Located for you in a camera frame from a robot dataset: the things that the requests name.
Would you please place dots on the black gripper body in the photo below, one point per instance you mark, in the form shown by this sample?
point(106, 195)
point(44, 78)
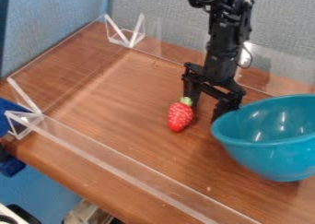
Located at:
point(216, 73)

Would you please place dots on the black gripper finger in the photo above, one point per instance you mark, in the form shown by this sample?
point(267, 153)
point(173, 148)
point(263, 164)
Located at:
point(190, 91)
point(226, 104)

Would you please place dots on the red toy strawberry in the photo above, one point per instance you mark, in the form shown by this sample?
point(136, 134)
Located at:
point(180, 114)

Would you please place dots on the blue plastic bowl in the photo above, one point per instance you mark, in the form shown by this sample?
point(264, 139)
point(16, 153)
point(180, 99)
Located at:
point(268, 136)

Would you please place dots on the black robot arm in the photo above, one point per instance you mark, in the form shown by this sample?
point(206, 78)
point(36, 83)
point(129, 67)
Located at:
point(229, 21)

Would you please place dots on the clear acrylic barrier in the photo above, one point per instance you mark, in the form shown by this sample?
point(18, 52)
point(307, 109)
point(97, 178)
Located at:
point(96, 94)

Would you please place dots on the white box under table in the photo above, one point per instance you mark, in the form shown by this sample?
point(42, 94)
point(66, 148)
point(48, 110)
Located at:
point(86, 213)

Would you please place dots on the black and white object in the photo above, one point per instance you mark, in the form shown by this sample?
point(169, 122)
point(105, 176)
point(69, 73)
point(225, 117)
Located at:
point(12, 214)

